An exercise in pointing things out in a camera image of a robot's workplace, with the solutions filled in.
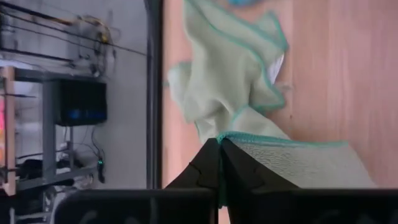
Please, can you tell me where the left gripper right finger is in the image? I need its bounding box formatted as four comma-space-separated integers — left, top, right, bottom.
221, 138, 300, 191

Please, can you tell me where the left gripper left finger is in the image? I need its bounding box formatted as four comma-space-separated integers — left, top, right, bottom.
164, 138, 222, 190

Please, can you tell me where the pale green towel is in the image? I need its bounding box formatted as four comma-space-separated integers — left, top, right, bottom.
167, 0, 377, 207

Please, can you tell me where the yellow hanging cable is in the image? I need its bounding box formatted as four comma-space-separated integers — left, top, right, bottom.
43, 14, 113, 44

